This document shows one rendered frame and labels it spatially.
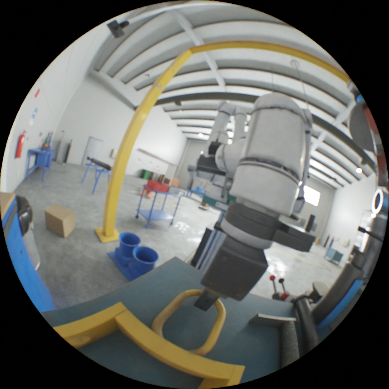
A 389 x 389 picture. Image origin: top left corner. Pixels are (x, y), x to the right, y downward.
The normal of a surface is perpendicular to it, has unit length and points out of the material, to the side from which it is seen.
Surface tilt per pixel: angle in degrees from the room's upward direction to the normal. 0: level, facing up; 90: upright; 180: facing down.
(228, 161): 119
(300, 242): 90
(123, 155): 90
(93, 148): 90
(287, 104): 89
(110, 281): 0
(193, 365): 0
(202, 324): 0
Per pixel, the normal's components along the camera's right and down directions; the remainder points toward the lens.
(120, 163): 0.84, 0.34
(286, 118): -0.33, -0.02
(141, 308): 0.33, -0.94
